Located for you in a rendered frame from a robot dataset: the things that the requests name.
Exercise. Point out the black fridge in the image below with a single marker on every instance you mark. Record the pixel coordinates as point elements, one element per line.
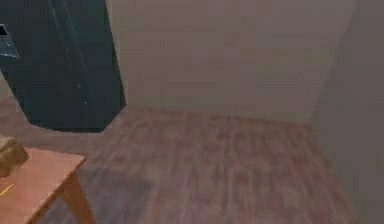
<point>63,66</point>

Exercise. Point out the orange wooden table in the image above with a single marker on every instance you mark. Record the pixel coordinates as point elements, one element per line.
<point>36,183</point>

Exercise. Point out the brown bread loaf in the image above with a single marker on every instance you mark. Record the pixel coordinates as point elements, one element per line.
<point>10,155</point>

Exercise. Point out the yellow pencil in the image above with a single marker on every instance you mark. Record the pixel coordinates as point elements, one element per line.
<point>6,190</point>

